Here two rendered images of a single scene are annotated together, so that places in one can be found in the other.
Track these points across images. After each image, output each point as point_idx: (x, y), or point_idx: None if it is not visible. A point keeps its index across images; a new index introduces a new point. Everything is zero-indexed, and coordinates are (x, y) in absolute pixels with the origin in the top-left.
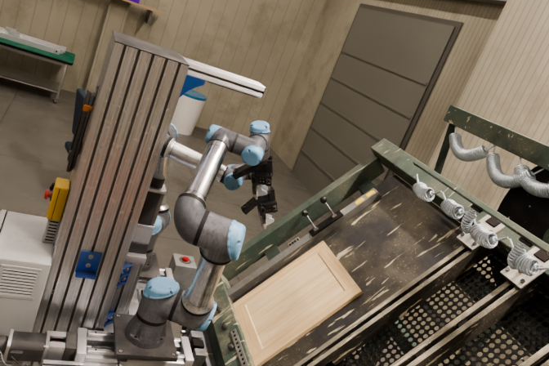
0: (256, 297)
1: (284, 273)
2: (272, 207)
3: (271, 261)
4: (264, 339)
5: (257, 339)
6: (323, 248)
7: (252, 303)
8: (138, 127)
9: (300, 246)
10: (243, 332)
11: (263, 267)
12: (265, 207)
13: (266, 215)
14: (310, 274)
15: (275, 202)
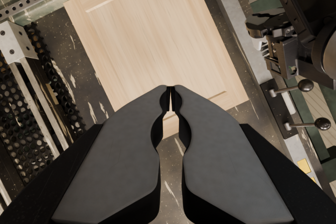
0: None
1: (207, 36)
2: (275, 61)
3: (238, 11)
4: (100, 12)
5: (102, 2)
6: (231, 99)
7: None
8: None
9: (249, 63)
10: None
11: None
12: (278, 41)
13: (264, 37)
14: (188, 78)
15: (288, 77)
